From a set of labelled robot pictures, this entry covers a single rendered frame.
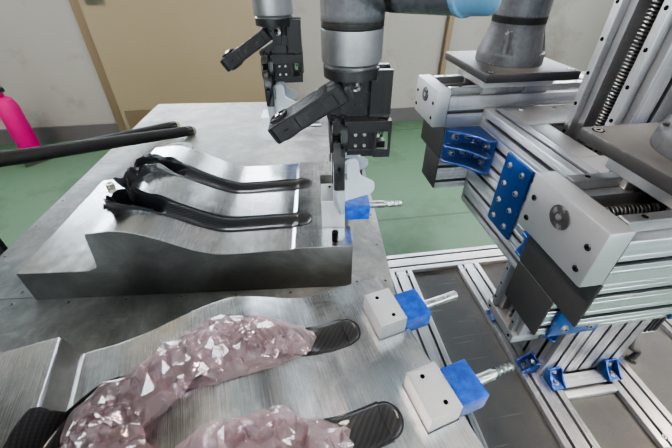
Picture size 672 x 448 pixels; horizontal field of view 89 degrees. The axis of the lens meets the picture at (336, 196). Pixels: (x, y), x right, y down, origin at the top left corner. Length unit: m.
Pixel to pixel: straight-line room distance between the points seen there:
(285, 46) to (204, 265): 0.44
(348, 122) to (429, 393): 0.32
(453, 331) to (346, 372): 0.89
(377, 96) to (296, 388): 0.35
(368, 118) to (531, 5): 0.54
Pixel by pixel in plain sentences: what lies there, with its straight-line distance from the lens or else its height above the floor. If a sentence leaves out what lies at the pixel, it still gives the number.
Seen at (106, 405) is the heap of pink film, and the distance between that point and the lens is 0.44.
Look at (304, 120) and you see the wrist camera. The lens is 0.45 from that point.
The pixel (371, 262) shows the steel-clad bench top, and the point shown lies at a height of 0.80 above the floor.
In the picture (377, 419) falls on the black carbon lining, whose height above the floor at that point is 0.85.
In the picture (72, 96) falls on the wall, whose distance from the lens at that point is 3.44.
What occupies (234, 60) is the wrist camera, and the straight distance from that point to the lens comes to 0.74.
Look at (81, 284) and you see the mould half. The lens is 0.67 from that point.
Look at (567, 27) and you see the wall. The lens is 3.79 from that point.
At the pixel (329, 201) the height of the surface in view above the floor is 0.94.
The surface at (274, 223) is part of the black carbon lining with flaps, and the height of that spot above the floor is 0.88.
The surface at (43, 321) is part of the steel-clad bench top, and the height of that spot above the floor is 0.80.
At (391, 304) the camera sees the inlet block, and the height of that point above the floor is 0.88.
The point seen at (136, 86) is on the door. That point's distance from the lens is 3.16.
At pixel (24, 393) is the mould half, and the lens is 0.47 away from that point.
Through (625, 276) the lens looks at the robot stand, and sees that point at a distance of 0.57.
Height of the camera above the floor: 1.24
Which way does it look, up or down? 35 degrees down
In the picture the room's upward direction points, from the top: straight up
